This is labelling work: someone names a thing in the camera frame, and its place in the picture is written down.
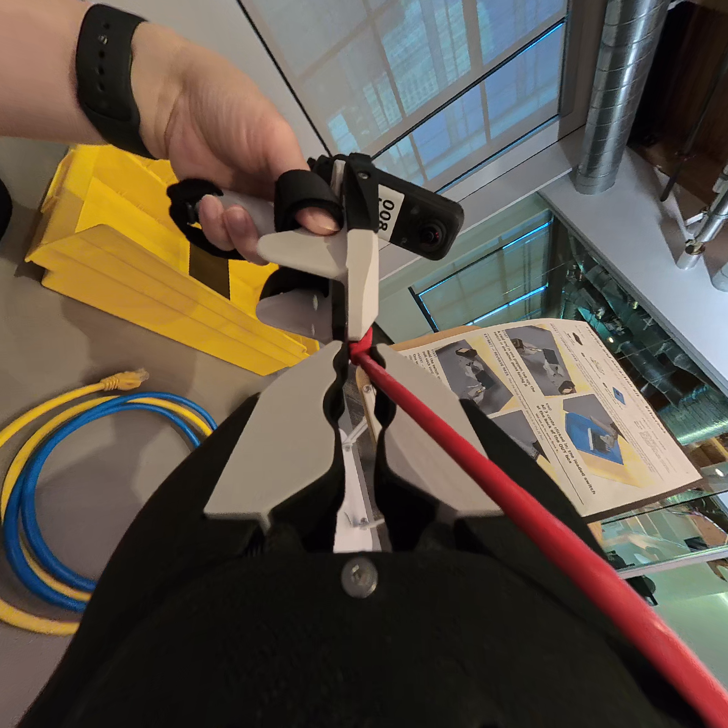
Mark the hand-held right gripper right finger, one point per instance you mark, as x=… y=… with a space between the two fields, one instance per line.
x=421 y=472

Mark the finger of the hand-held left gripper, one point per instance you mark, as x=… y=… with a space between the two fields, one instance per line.
x=290 y=313
x=361 y=284

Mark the teal glass partition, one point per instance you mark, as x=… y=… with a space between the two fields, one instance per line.
x=489 y=267

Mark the silver spiral duct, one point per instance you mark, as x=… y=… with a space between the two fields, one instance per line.
x=620 y=85

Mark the yellow plastic bin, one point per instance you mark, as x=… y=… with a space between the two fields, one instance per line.
x=114 y=256

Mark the person's left hand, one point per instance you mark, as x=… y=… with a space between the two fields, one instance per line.
x=216 y=125

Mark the shiny silver ceiling pipes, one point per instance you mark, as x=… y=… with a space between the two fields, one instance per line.
x=705 y=227

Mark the wooden display board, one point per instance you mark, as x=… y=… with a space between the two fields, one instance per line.
x=449 y=335

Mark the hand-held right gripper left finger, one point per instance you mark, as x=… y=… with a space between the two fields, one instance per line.
x=284 y=432

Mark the printed instruction sheet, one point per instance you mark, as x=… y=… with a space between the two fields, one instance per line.
x=597 y=409

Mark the black wristband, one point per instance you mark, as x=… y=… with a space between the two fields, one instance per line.
x=108 y=85

